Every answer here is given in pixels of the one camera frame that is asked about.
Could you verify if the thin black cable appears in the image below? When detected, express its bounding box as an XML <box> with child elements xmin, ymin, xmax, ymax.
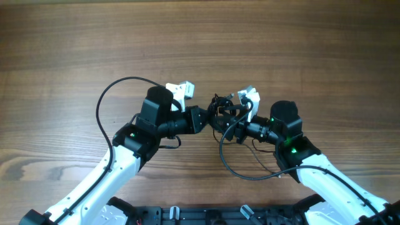
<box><xmin>212</xmin><ymin>124</ymin><xmax>282</xmax><ymax>179</ymax></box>

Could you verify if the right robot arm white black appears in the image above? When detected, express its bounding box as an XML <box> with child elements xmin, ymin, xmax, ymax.
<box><xmin>208</xmin><ymin>99</ymin><xmax>399</xmax><ymax>224</ymax></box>

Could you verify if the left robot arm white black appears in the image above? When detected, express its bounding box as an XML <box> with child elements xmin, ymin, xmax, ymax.
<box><xmin>20</xmin><ymin>84</ymin><xmax>206</xmax><ymax>224</ymax></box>

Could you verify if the black left camera cable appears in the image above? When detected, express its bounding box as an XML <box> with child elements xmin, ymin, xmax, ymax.
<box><xmin>52</xmin><ymin>76</ymin><xmax>166</xmax><ymax>225</ymax></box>

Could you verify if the black camera cable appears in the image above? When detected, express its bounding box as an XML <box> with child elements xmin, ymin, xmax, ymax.
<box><xmin>218</xmin><ymin>96</ymin><xmax>390</xmax><ymax>225</ymax></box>
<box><xmin>52</xmin><ymin>76</ymin><xmax>166</xmax><ymax>225</ymax></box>

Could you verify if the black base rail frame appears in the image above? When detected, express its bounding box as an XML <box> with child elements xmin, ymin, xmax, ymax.
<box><xmin>133</xmin><ymin>205</ymin><xmax>304</xmax><ymax>225</ymax></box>

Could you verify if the black right camera cable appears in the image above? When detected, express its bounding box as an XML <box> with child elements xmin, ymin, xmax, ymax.
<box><xmin>218</xmin><ymin>96</ymin><xmax>390</xmax><ymax>225</ymax></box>

